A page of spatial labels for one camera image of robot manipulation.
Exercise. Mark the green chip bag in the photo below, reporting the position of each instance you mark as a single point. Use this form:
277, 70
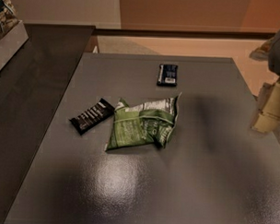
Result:
152, 122

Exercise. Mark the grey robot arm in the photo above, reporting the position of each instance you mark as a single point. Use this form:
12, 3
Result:
270, 52

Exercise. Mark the dark wooden side table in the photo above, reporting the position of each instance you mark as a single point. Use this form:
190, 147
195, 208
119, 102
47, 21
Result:
32, 85

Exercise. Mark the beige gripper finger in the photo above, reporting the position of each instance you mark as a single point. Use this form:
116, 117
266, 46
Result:
267, 115

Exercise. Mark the dark blue rxbar wrapper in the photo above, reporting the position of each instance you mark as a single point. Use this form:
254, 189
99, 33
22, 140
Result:
167, 75

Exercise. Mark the black snack bar wrapper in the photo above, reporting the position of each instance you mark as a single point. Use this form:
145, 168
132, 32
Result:
89, 118

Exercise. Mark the white snack display box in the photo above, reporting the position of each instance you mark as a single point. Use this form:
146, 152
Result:
12, 32

